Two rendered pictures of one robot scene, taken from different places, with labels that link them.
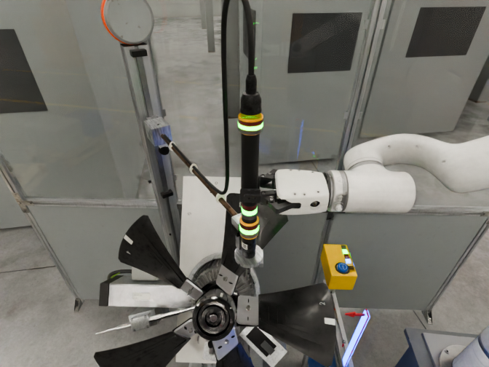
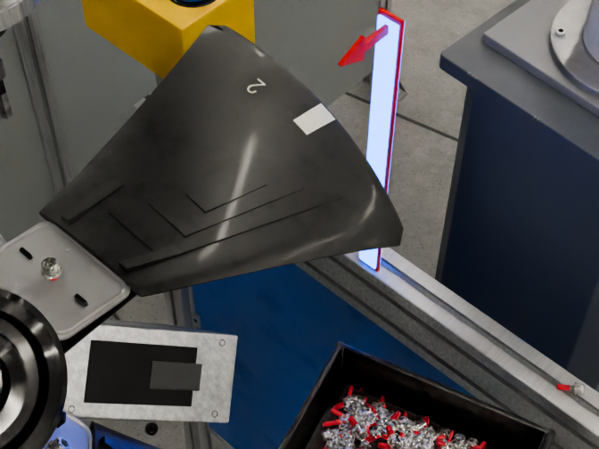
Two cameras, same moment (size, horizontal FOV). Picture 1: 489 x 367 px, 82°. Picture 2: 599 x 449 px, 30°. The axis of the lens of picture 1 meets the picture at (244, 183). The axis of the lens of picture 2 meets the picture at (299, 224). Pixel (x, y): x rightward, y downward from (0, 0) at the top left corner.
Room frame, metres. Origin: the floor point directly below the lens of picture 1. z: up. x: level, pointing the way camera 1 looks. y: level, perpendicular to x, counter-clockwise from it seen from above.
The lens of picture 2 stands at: (0.06, 0.22, 1.78)
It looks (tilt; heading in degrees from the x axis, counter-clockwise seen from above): 51 degrees down; 310
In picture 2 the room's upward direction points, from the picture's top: straight up
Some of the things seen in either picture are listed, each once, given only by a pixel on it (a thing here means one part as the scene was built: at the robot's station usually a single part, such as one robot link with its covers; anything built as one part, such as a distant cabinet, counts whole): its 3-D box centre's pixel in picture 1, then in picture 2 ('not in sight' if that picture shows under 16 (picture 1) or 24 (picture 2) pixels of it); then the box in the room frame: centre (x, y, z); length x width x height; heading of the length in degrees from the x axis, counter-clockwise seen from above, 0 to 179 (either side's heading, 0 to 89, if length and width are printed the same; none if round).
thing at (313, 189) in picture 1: (303, 190); not in sight; (0.46, -0.12, 1.63); 0.11 x 0.10 x 0.07; 88
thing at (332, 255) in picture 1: (337, 266); (167, 9); (0.74, -0.38, 1.02); 0.16 x 0.10 x 0.11; 178
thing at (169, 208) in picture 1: (172, 231); not in sight; (1.07, 0.38, 0.90); 0.08 x 0.06 x 1.80; 123
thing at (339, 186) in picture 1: (333, 191); not in sight; (0.46, -0.18, 1.63); 0.09 x 0.03 x 0.08; 178
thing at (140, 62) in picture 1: (154, 134); not in sight; (1.03, 0.36, 1.48); 0.05 x 0.03 x 0.62; 123
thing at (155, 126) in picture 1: (157, 130); not in sight; (0.99, 0.33, 1.51); 0.10 x 0.07 x 0.09; 33
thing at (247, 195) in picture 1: (256, 199); not in sight; (0.43, -0.02, 1.63); 0.07 x 0.03 x 0.03; 88
